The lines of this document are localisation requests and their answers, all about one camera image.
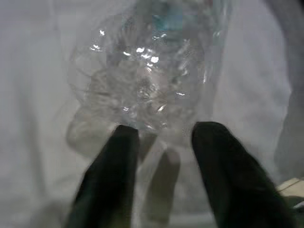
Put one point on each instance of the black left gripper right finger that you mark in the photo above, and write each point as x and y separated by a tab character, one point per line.
232	180

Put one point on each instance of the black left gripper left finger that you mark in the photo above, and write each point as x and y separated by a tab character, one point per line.
109	180

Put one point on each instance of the clear plastic bottle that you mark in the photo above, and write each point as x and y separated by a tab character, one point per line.
142	78

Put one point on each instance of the light grey duvet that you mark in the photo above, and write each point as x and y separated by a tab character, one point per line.
31	95

